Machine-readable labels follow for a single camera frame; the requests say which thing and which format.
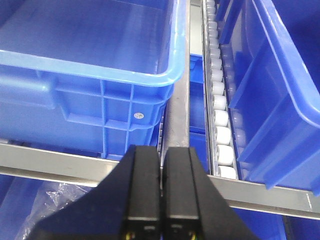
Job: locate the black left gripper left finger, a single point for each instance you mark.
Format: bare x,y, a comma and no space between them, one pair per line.
143,215

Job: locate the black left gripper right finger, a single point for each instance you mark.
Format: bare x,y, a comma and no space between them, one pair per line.
181,214

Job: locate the steel rack crossbar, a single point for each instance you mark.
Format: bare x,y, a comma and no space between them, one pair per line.
25,162

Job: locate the blue crate middle on shelf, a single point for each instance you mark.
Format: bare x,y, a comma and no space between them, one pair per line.
88,76

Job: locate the white roller track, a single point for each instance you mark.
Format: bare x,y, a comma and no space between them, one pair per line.
219,142

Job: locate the blue crate lower shelf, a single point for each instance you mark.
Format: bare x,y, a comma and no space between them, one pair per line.
197,136

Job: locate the blue crate right with label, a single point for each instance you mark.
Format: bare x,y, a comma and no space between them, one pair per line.
271,61

